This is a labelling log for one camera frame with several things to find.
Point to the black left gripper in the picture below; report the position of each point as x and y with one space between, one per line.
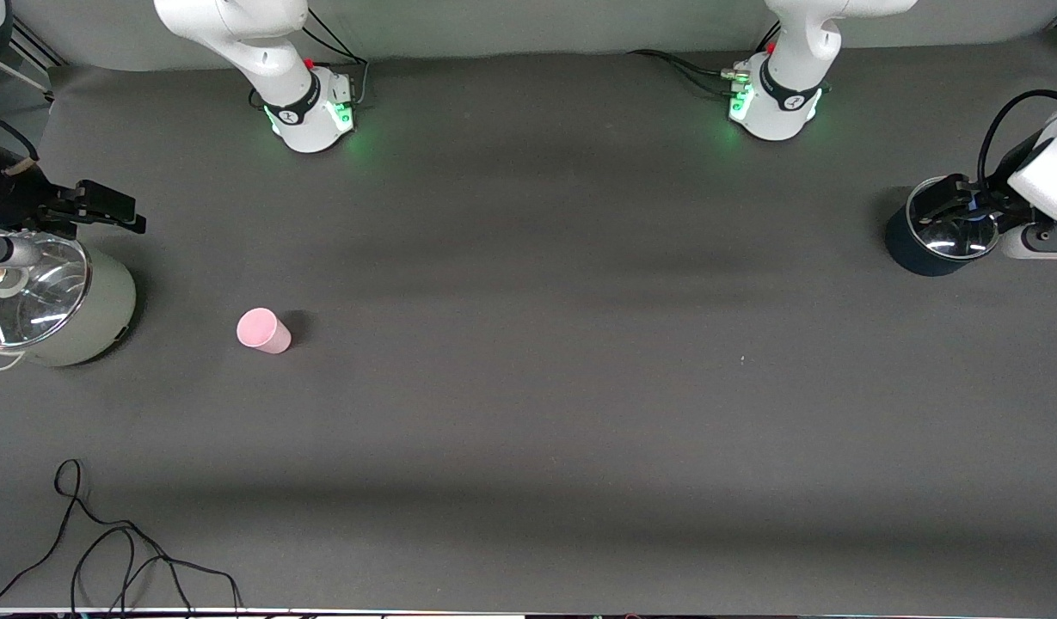
998 186

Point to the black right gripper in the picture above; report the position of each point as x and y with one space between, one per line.
14 194

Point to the pink plastic cup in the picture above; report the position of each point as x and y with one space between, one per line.
261 328

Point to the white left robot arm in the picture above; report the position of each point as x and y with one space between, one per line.
786 86

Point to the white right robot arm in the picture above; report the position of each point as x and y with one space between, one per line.
261 43

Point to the glass lid blue knob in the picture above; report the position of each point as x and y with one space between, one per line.
949 241

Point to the dark blue saucepan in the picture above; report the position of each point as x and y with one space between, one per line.
911 254

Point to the glass lid beige knob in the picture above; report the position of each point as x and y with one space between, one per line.
46 297

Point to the pale green cooking pot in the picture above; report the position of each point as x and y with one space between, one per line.
98 309

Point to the aluminium frame rail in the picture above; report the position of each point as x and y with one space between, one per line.
38 49

